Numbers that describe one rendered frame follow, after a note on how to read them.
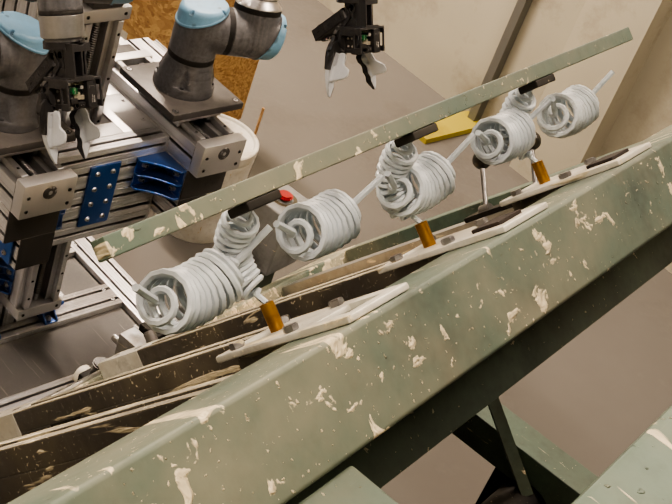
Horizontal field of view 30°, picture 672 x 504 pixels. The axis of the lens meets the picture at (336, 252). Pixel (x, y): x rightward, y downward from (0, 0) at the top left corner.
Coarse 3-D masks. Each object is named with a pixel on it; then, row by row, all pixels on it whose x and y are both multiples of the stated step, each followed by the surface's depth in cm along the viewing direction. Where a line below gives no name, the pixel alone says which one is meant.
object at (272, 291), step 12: (336, 252) 302; (312, 264) 296; (324, 264) 290; (336, 264) 293; (288, 276) 290; (300, 276) 284; (264, 288) 284; (276, 288) 277; (252, 300) 271; (228, 312) 265; (84, 384) 235
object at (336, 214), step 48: (576, 48) 171; (480, 96) 152; (576, 96) 179; (336, 144) 130; (480, 144) 165; (528, 144) 165; (240, 192) 119; (336, 192) 136; (432, 192) 149; (96, 240) 107; (144, 240) 109; (288, 240) 135; (336, 240) 133; (144, 288) 113; (192, 288) 118; (240, 288) 122
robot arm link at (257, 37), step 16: (240, 0) 299; (256, 0) 298; (272, 0) 299; (240, 16) 299; (256, 16) 298; (272, 16) 299; (240, 32) 298; (256, 32) 300; (272, 32) 301; (240, 48) 300; (256, 48) 302; (272, 48) 303
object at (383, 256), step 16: (512, 208) 236; (464, 224) 243; (416, 240) 252; (368, 256) 263; (384, 256) 258; (320, 272) 275; (336, 272) 267; (352, 272) 264; (288, 288) 277; (304, 288) 274
